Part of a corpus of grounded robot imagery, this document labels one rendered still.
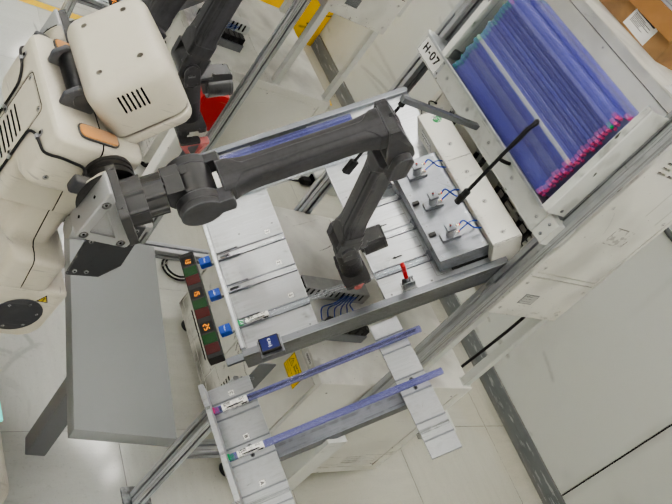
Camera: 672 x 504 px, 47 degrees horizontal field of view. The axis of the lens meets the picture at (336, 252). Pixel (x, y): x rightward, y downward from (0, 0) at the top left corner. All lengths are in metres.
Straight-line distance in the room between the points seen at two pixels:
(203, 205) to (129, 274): 0.80
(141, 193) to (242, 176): 0.17
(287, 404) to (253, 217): 0.56
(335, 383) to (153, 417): 0.58
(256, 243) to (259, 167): 0.78
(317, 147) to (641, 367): 2.32
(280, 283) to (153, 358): 0.37
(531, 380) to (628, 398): 0.48
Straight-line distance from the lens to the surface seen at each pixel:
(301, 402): 2.23
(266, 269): 2.03
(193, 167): 1.33
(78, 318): 1.92
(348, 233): 1.68
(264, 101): 3.29
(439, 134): 2.17
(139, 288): 2.06
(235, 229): 2.13
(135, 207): 1.29
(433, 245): 1.96
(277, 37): 3.05
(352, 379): 2.25
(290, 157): 1.33
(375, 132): 1.36
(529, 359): 3.71
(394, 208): 2.10
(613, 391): 3.48
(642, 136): 1.82
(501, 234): 1.96
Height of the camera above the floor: 2.01
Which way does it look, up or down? 32 degrees down
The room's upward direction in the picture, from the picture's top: 41 degrees clockwise
